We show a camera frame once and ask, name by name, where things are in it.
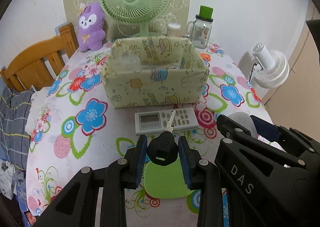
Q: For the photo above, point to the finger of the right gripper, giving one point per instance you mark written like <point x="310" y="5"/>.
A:
<point x="291" y="140"/>
<point x="231" y="129"/>

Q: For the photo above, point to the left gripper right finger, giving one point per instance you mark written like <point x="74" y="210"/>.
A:
<point x="201" y="174"/>

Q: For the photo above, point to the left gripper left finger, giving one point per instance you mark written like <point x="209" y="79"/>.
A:
<point x="76" y="204"/>

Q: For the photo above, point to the white round earbud case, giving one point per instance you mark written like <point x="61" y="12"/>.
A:
<point x="245" y="120"/>

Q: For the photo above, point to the green oval lid box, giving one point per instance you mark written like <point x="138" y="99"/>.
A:
<point x="165" y="182"/>

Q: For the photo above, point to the black car key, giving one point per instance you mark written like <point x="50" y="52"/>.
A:
<point x="163" y="149"/>

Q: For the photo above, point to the white remote control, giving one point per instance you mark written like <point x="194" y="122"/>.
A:
<point x="156" y="122"/>

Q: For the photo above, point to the clear floss pick box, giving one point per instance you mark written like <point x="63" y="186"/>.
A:
<point x="127" y="63"/>

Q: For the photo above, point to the floral tablecloth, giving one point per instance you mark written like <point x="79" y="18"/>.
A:
<point x="79" y="127"/>

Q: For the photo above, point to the yellow patterned storage box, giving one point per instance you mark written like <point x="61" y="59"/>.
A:
<point x="172" y="72"/>

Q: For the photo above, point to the glass mug jar green lid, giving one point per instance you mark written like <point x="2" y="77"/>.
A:
<point x="198" y="31"/>

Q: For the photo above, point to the cotton swab container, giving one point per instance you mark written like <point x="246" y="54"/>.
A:
<point x="173" y="30"/>

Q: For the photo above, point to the grey plaid blanket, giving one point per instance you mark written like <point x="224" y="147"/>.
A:
<point x="15" y="142"/>

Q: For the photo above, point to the wooden chair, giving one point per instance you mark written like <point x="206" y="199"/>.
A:
<point x="28" y="68"/>

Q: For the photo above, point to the purple plush toy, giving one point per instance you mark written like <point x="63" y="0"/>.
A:
<point x="90" y="28"/>

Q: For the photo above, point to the white wall fan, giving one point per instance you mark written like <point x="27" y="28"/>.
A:
<point x="271" y="67"/>

